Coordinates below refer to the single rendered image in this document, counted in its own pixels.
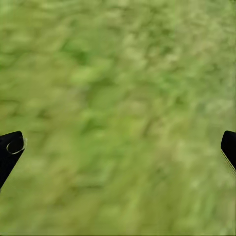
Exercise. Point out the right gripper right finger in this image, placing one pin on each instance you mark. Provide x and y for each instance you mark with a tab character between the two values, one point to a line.
228	145

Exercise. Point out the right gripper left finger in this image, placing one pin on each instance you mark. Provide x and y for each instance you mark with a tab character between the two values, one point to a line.
12	146

